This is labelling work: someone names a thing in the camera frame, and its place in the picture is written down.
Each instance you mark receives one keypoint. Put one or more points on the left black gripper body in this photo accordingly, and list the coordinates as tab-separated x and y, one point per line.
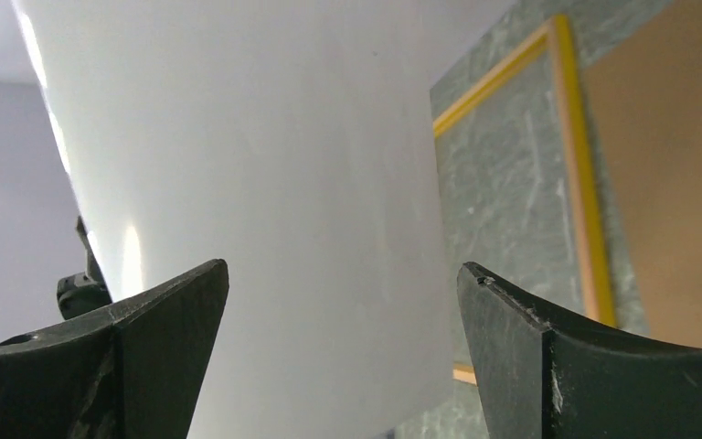
80	293

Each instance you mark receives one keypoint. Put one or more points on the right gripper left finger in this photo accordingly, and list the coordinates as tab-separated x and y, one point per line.
131	369

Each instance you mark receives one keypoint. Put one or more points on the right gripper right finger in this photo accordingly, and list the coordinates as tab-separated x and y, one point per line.
544	371

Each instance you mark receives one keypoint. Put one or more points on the building and sky photo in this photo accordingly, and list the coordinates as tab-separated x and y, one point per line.
293	140

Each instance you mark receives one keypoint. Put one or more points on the brown frame backing board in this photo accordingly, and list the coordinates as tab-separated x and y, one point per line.
646	99

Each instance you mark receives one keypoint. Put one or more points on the yellow wooden picture frame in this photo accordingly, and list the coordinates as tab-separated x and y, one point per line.
555	36

